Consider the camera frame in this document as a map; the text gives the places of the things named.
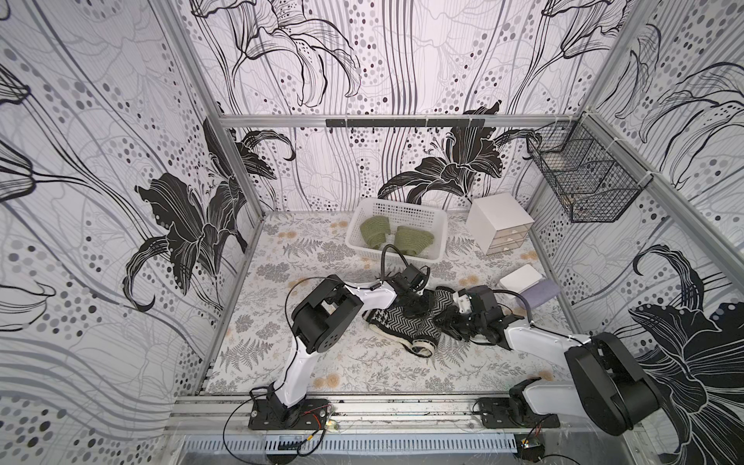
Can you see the white mini drawer cabinet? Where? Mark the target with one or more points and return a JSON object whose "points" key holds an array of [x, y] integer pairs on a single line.
{"points": [[498, 223]]}

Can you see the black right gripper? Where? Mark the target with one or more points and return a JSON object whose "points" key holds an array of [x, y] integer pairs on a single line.
{"points": [[455, 311]]}

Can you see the white slotted cable duct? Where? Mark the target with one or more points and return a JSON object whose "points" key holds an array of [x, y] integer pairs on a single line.
{"points": [[358, 444]]}

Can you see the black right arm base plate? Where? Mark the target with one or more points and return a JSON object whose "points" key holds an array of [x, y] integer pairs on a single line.
{"points": [[512, 411]]}

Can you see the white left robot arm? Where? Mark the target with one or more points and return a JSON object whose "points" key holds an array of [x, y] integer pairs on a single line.
{"points": [[321, 318]]}

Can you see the black white patterned scarf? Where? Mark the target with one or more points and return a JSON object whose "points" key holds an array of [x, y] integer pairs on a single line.
{"points": [[412, 324]]}

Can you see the black wire wall basket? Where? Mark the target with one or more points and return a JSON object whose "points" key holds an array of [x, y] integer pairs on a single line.
{"points": [[584, 171]]}

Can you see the white plastic laundry basket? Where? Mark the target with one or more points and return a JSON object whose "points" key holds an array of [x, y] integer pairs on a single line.
{"points": [[401, 214]]}

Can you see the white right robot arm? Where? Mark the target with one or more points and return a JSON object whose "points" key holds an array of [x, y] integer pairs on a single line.
{"points": [[607, 385]]}

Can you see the lavender flat pad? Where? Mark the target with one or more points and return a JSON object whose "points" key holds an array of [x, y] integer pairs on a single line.
{"points": [[541, 293]]}

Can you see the white rectangular box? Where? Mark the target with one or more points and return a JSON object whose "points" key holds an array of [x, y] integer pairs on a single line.
{"points": [[521, 279]]}

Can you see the green knitted scarf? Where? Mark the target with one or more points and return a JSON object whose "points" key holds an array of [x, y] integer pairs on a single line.
{"points": [[375, 231], [411, 241]]}

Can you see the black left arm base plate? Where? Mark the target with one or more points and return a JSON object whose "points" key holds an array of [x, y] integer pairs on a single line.
{"points": [[271, 415]]}

